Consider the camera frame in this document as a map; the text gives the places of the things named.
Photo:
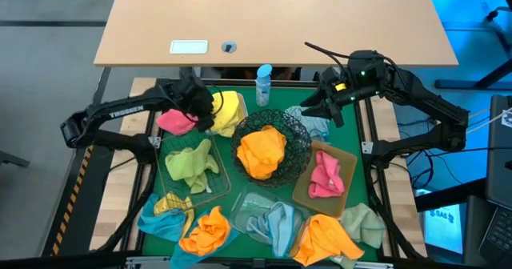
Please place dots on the clear plastic tray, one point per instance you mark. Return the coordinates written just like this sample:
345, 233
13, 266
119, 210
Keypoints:
242, 209

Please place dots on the white rectangular desk plate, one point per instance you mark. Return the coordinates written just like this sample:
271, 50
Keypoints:
189, 46

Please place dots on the black desk foot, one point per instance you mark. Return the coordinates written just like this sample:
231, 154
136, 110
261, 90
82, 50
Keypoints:
460, 85

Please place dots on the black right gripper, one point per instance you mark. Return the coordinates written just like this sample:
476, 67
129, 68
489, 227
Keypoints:
335, 81

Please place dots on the light blue spray bottle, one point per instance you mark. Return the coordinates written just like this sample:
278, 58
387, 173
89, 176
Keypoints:
263, 89

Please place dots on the black equipment case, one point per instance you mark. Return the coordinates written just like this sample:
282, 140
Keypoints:
500, 161

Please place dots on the black keyboard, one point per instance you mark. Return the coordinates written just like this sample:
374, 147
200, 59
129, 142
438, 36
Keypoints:
500, 233

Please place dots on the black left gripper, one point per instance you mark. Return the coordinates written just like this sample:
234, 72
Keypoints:
196, 97

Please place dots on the pale green microfiber towel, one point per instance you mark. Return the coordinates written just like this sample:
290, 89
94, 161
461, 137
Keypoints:
362, 225

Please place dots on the small silver corner bracket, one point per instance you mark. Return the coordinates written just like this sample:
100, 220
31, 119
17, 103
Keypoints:
156, 142
366, 147

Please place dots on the grey furniture leg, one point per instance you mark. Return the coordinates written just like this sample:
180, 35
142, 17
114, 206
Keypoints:
12, 159

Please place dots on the light blue microfiber towel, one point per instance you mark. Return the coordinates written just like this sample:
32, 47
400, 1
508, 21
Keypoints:
282, 229

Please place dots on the lime green microfiber towel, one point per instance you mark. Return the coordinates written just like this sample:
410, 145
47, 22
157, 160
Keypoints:
188, 165

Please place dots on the grey office chair base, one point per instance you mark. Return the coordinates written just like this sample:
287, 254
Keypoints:
491, 14

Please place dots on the light wooden desk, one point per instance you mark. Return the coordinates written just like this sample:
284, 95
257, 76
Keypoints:
280, 17

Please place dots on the silver metal bracket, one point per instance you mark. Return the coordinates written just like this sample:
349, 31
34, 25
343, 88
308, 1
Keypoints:
148, 261
372, 266

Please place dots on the tan plastic tray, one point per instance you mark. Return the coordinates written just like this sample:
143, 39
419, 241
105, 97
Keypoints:
348, 169

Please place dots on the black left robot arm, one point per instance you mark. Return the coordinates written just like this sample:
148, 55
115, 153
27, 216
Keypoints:
124, 111

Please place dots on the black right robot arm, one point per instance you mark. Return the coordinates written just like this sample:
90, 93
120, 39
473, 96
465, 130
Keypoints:
424, 101

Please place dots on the black aluminium table frame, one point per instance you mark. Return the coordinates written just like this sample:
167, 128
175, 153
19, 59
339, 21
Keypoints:
236, 81

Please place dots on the white box with blue print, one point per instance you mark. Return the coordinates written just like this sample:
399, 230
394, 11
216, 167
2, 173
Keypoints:
444, 229

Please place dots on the green table mat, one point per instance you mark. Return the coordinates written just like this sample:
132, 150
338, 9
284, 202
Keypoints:
360, 193

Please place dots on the black yellow hazard strip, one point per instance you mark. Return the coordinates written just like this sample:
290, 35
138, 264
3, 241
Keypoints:
62, 226

